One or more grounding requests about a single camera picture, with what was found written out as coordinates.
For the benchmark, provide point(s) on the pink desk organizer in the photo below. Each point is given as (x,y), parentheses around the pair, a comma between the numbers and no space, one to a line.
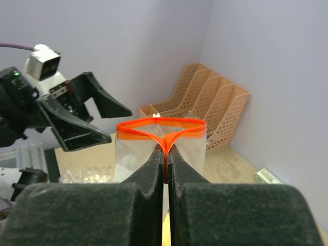
(204,94)

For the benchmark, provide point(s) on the green white small box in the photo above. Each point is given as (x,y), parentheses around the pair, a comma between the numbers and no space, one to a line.
(264,176)

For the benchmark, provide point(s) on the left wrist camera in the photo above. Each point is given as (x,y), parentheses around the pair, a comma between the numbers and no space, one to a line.
(41,69)

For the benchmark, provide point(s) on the clear zip top bag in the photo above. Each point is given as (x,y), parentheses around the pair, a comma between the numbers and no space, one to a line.
(136,139)

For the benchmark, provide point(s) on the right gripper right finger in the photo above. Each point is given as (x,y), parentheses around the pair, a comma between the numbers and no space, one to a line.
(205,213)

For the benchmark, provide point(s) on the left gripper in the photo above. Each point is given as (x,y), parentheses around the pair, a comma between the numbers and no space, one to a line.
(63,110)

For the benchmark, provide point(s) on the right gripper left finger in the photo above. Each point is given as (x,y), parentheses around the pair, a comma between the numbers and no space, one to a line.
(125,213)

